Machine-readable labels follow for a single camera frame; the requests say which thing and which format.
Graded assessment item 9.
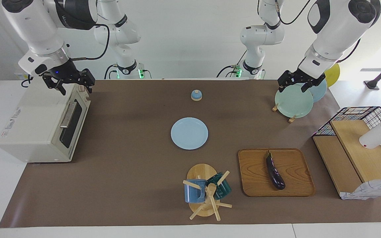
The cream toaster oven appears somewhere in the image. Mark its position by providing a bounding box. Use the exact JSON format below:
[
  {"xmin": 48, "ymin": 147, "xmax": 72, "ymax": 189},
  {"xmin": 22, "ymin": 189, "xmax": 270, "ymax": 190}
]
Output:
[{"xmin": 0, "ymin": 81, "xmax": 92, "ymax": 163}]

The dark green mug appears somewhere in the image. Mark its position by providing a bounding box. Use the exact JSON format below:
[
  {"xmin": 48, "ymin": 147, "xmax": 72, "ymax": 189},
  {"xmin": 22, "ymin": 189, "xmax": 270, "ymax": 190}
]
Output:
[{"xmin": 206, "ymin": 172, "xmax": 232, "ymax": 200}]

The wooden plate rack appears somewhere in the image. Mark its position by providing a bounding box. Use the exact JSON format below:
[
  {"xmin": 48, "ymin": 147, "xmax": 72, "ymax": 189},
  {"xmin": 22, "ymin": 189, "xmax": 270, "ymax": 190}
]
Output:
[{"xmin": 272, "ymin": 103, "xmax": 297, "ymax": 123}]

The wooden serving tray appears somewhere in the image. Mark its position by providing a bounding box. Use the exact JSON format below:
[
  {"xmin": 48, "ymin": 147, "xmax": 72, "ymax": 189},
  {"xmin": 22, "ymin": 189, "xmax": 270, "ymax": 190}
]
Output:
[{"xmin": 238, "ymin": 148, "xmax": 316, "ymax": 197}]

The white bottle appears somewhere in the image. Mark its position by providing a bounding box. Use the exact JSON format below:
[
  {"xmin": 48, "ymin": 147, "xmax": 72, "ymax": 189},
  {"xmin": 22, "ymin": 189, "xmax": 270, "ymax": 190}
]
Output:
[{"xmin": 359, "ymin": 112, "xmax": 381, "ymax": 149}]

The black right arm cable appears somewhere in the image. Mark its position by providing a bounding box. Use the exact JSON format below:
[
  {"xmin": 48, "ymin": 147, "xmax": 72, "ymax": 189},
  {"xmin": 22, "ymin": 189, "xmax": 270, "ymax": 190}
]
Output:
[{"xmin": 68, "ymin": 23, "xmax": 111, "ymax": 61}]

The light blue racked plate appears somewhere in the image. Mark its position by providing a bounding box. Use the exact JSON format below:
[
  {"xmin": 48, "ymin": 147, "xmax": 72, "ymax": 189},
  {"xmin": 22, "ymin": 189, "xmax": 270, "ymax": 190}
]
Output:
[{"xmin": 305, "ymin": 79, "xmax": 327, "ymax": 103}]

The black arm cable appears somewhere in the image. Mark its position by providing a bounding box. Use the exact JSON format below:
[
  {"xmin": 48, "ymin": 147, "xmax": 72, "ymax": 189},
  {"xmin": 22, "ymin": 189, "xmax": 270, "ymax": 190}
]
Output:
[
  {"xmin": 68, "ymin": 23, "xmax": 111, "ymax": 61},
  {"xmin": 258, "ymin": 0, "xmax": 381, "ymax": 63}
]

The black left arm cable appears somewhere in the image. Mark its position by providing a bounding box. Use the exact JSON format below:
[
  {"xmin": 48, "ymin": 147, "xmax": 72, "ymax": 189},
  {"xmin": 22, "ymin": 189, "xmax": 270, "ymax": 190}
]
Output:
[{"xmin": 258, "ymin": 0, "xmax": 381, "ymax": 63}]

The yellow plate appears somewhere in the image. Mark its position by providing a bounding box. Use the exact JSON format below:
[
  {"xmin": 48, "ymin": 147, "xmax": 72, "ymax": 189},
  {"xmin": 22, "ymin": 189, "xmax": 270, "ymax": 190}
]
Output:
[{"xmin": 324, "ymin": 63, "xmax": 341, "ymax": 88}]

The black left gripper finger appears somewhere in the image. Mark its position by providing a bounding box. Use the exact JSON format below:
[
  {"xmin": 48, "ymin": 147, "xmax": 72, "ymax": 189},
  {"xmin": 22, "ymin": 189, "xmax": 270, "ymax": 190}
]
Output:
[
  {"xmin": 301, "ymin": 74, "xmax": 326, "ymax": 93},
  {"xmin": 277, "ymin": 70, "xmax": 292, "ymax": 93}
]

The wooden mug tree stand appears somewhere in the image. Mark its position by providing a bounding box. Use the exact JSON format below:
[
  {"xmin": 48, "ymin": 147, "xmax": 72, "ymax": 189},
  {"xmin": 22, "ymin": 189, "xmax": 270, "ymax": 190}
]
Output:
[{"xmin": 183, "ymin": 163, "xmax": 233, "ymax": 221}]

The dark purple eggplant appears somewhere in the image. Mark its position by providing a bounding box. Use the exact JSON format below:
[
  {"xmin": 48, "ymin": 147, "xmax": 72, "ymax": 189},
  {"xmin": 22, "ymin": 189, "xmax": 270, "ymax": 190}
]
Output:
[{"xmin": 266, "ymin": 151, "xmax": 286, "ymax": 190}]

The wooden stepped shelf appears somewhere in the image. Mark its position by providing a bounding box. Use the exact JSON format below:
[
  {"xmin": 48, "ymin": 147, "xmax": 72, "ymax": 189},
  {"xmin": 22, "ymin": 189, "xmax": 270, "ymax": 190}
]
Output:
[{"xmin": 312, "ymin": 120, "xmax": 381, "ymax": 195}]

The glass oven door with handle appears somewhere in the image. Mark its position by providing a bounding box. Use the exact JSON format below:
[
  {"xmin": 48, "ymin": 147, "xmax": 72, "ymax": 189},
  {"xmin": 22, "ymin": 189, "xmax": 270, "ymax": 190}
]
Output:
[{"xmin": 58, "ymin": 87, "xmax": 91, "ymax": 156}]

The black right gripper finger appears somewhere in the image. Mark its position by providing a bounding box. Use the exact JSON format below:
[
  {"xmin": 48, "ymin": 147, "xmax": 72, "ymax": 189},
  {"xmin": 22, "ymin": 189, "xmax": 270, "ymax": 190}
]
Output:
[
  {"xmin": 80, "ymin": 69, "xmax": 96, "ymax": 94},
  {"xmin": 43, "ymin": 74, "xmax": 67, "ymax": 96}
]

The brown table mat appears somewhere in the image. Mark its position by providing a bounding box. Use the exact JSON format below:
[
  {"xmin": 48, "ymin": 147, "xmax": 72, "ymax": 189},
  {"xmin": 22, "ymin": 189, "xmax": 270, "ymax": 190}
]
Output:
[{"xmin": 0, "ymin": 79, "xmax": 381, "ymax": 228}]

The blue mug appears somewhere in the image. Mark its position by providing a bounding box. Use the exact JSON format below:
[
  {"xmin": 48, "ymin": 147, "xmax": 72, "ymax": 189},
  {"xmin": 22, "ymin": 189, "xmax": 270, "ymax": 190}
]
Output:
[{"xmin": 184, "ymin": 179, "xmax": 207, "ymax": 203}]

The pale green plate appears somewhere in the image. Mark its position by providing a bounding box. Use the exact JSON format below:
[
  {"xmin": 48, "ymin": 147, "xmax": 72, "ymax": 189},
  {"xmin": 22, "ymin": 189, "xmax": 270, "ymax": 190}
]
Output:
[{"xmin": 275, "ymin": 83, "xmax": 314, "ymax": 118}]

